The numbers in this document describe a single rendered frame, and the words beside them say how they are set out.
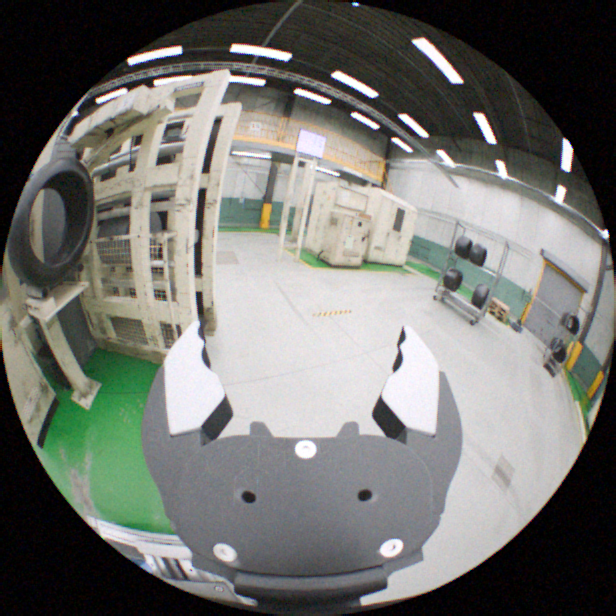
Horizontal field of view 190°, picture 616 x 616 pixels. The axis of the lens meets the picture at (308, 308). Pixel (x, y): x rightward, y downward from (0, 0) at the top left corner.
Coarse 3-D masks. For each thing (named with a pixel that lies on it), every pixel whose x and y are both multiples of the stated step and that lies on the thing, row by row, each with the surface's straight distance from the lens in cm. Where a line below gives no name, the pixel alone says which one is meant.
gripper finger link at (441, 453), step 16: (448, 384) 10; (448, 400) 10; (448, 416) 9; (448, 432) 9; (416, 448) 8; (432, 448) 8; (448, 448) 8; (432, 464) 8; (448, 464) 8; (432, 480) 7; (448, 480) 8; (432, 512) 7
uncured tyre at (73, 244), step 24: (48, 168) 108; (72, 168) 113; (24, 192) 106; (72, 192) 142; (24, 216) 101; (72, 216) 144; (24, 240) 100; (72, 240) 140; (24, 264) 102; (48, 264) 135; (72, 264) 113
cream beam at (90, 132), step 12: (120, 96) 130; (144, 96) 120; (156, 96) 129; (108, 108) 132; (132, 108) 113; (144, 108) 120; (84, 120) 154; (96, 120) 137; (108, 120) 125; (120, 120) 127; (132, 120) 127; (84, 132) 143; (96, 132) 141; (72, 144) 155; (84, 144) 159; (96, 144) 163
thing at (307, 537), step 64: (256, 448) 6; (320, 448) 6; (384, 448) 7; (192, 512) 6; (256, 512) 6; (320, 512) 6; (384, 512) 6; (256, 576) 6; (320, 576) 6; (384, 576) 6
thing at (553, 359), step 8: (568, 312) 682; (560, 320) 741; (568, 320) 635; (576, 320) 674; (584, 320) 636; (568, 328) 637; (576, 328) 676; (552, 336) 746; (560, 336) 620; (568, 336) 754; (552, 344) 680; (560, 344) 635; (552, 352) 623; (560, 352) 720; (552, 360) 722; (560, 360) 670; (560, 368) 639; (552, 376) 654
